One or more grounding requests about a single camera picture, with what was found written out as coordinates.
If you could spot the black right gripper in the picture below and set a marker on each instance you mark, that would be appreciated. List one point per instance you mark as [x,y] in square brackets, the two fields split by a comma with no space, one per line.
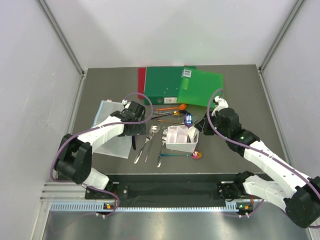
[203,126]

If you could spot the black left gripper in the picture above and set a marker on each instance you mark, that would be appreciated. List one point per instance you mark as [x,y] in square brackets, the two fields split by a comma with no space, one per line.
[140,129]

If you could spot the white ceramic spoon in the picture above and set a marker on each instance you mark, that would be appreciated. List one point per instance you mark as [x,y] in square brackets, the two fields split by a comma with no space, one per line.
[192,134]

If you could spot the iridescent purple ornate spoon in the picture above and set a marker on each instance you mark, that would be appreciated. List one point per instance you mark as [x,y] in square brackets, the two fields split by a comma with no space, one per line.
[188,120]

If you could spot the iridescent spoon pink bowl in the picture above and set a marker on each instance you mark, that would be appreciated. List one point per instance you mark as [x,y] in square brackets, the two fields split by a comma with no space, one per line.
[194,155]

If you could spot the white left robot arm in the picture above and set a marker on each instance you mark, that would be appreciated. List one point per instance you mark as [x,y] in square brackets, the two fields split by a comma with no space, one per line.
[73,159]

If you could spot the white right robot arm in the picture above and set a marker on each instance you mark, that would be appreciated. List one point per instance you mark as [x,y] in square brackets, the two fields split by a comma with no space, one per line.
[295,193]

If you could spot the silver spoon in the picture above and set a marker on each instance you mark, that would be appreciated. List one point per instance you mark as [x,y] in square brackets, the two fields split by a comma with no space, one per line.
[155,128]

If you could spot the dark blue table knife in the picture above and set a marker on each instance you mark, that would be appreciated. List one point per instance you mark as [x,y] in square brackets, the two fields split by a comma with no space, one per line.
[133,142]

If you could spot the clear mesh zip pouch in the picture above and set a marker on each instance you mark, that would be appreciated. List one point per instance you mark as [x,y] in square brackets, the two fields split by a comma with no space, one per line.
[118,146]

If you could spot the red folder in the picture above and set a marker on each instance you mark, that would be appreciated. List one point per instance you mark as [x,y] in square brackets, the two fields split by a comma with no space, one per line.
[141,79]

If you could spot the black iridescent spoon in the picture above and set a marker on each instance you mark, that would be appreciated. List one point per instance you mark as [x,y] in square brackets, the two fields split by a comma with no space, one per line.
[175,113]

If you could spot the light green plastic folder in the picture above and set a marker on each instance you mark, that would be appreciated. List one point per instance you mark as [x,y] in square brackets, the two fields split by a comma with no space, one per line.
[197,86]

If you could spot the orange plastic spoon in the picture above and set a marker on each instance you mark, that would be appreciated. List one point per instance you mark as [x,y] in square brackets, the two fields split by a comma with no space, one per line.
[180,107]

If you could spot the white divided plastic container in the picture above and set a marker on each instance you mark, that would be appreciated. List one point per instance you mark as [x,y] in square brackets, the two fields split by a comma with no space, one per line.
[177,139]

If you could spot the dark green ring binder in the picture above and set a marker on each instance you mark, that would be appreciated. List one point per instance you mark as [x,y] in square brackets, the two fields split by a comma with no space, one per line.
[162,84]

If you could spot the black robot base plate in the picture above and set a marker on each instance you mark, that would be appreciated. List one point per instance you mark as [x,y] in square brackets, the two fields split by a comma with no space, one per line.
[169,192]

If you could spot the grey slotted cable duct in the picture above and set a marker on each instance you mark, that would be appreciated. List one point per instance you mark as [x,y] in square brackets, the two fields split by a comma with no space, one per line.
[102,207]

